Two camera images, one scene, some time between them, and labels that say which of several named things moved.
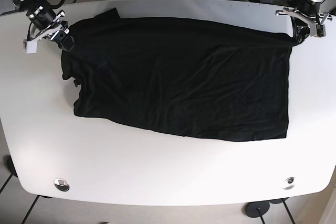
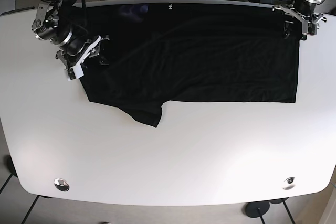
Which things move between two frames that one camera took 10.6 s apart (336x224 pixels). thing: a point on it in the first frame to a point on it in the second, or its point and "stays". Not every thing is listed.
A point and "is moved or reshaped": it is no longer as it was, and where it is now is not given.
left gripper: x=49 y=23 to x=93 y=49
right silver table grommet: x=289 y=183 stays
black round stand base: x=255 y=209 stays
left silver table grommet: x=61 y=184 stays
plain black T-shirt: x=216 y=81 is moved or reshaped
